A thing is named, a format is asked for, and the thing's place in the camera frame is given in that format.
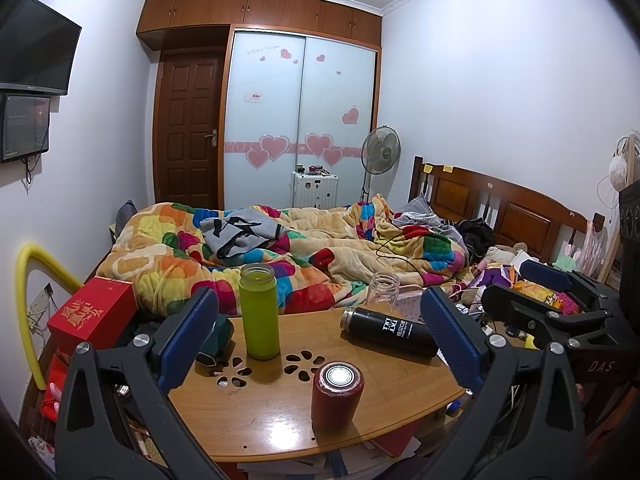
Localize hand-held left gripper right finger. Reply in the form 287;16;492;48
420;285;587;480

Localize wooden bed headboard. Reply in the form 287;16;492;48
409;156;588;263

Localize black cable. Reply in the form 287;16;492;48
372;220;427;288

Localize white suitcase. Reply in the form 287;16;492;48
291;170;339;209

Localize yellow foam tube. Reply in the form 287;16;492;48
15;243;83;391

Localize red thermos with silver lid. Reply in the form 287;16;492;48
311;361;365;433

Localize standing fan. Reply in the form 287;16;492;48
360;126;402;202

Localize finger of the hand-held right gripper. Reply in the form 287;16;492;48
481;284;623;353
520;259;623;318

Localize small black monitor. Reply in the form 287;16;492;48
0;91;51;163

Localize brown overhead cabinet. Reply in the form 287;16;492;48
136;0;383;51

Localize white earmuffs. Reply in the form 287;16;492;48
608;132;640;192

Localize grey and black garment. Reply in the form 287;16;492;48
200;208;290;261

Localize wardrobe with heart stickers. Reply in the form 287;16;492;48
222;27;378;211

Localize black clothing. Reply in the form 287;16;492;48
457;217;497;254

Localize black thermos cup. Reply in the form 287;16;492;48
340;306;441;357

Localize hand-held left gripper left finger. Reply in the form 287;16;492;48
55;286;226;480

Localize pink plastic basket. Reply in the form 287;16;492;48
397;292;427;323

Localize colourful patchwork blanket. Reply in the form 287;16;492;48
95;195;473;317

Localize wooden folding table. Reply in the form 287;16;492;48
167;300;468;461

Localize black patterned box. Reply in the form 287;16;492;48
619;186;640;311

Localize dark teal box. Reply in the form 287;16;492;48
197;312;235;366

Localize red gift box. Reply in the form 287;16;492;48
47;277;138;361

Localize grey blue pillow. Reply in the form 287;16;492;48
115;200;139;241

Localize black wall television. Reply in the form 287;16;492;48
0;0;82;96

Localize plaid pillow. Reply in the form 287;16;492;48
392;195;461;232

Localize green water bottle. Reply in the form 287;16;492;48
238;263;282;361

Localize clear glass bottle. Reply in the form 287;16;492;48
366;272;401;307

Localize brown wooden door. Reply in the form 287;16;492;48
155;50;226;211

